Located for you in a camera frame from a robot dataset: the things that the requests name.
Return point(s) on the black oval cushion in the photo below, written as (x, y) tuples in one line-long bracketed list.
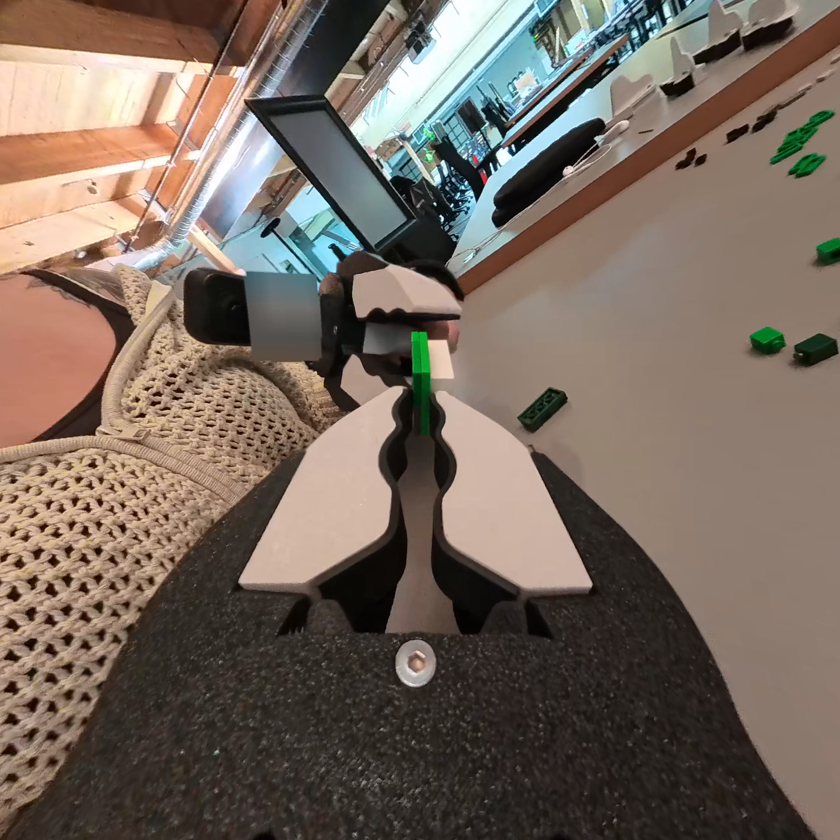
[(544, 170)]

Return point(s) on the black framed monitor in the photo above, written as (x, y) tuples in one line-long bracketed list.
[(341, 170)]

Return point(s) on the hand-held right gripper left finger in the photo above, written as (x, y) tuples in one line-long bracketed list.
[(328, 512)]

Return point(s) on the white fin-shaped stand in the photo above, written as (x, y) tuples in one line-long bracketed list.
[(676, 65), (768, 29), (633, 95), (718, 51)]

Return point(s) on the person's torso in knitted sweater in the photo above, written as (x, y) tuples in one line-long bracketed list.
[(131, 525)]

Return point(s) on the large green lego lattice piece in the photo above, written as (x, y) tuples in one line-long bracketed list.
[(804, 134)]

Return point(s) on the row of black office chairs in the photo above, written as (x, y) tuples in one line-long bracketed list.
[(453, 177)]

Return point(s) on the person's left hand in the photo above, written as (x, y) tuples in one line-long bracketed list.
[(330, 285)]

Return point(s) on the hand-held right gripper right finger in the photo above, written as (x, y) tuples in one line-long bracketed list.
[(512, 518)]

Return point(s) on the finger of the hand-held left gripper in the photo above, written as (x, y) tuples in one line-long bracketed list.
[(400, 289), (387, 344)]

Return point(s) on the scatter of black lego pieces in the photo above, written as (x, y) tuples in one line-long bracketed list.
[(689, 157)]

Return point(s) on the black ceiling-mounted device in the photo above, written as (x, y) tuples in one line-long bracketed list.
[(420, 44)]

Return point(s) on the small green lego lattice piece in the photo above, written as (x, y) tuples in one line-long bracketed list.
[(807, 165)]

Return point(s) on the bright green lego plate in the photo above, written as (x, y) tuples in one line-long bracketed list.
[(421, 387)]

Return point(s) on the dark green lego plate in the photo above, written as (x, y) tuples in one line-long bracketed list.
[(543, 408)]

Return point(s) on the bright green lego brick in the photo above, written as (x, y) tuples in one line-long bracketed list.
[(764, 341), (829, 251)]

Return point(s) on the silver ventilation duct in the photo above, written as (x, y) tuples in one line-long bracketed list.
[(190, 197)]

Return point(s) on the dark green lego brick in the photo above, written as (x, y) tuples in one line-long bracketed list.
[(817, 349)]

